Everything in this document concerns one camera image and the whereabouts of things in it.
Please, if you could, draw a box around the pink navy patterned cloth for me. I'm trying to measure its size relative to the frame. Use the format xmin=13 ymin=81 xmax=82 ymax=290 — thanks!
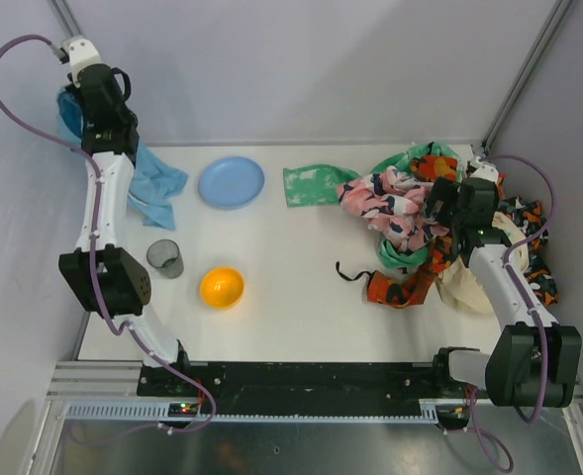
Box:
xmin=336 ymin=166 xmax=449 ymax=252

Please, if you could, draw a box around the light blue cloth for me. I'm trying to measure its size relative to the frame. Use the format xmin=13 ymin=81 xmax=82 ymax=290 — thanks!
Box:
xmin=56 ymin=88 xmax=189 ymax=231

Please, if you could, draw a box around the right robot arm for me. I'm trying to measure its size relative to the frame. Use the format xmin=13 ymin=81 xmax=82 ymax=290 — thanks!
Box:
xmin=425 ymin=178 xmax=582 ymax=409

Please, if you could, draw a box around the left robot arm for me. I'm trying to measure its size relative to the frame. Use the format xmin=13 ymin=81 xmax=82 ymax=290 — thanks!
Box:
xmin=58 ymin=63 xmax=184 ymax=367

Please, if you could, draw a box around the dark orange patterned cloth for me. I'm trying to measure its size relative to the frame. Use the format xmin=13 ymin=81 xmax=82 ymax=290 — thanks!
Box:
xmin=498 ymin=196 xmax=559 ymax=306

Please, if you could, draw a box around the orange red patterned cloth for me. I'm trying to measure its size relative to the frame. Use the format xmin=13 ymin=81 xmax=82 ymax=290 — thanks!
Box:
xmin=335 ymin=153 xmax=508 ymax=309

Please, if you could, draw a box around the green white cloth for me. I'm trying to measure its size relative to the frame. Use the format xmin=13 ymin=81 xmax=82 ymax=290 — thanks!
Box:
xmin=283 ymin=142 xmax=464 ymax=271

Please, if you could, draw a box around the blue plate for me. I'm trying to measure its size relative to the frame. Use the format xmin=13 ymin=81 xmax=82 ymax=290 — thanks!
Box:
xmin=198 ymin=156 xmax=265 ymax=210

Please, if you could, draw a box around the grey mesh cup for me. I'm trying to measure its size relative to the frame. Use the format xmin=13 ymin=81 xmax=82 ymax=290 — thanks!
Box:
xmin=146 ymin=238 xmax=184 ymax=279

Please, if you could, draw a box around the orange bowl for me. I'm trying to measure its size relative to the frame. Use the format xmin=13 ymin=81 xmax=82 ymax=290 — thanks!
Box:
xmin=199 ymin=267 xmax=244 ymax=310

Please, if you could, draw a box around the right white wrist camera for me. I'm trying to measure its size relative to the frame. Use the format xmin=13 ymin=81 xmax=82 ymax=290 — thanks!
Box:
xmin=466 ymin=155 xmax=501 ymax=185

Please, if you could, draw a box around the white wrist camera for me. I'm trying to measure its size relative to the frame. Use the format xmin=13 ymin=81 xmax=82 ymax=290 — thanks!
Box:
xmin=466 ymin=155 xmax=501 ymax=185
xmin=53 ymin=36 xmax=102 ymax=87

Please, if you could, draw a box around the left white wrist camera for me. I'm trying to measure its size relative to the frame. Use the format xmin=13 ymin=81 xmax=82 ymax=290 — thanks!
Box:
xmin=53 ymin=36 xmax=102 ymax=87

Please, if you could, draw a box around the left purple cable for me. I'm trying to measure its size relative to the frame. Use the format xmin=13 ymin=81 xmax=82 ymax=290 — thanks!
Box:
xmin=0 ymin=34 xmax=218 ymax=449

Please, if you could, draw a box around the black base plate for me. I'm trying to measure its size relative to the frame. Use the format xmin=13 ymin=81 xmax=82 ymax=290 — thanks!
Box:
xmin=137 ymin=360 xmax=493 ymax=417

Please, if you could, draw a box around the white cable duct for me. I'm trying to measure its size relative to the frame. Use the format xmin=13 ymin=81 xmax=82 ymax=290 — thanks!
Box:
xmin=65 ymin=401 xmax=467 ymax=425

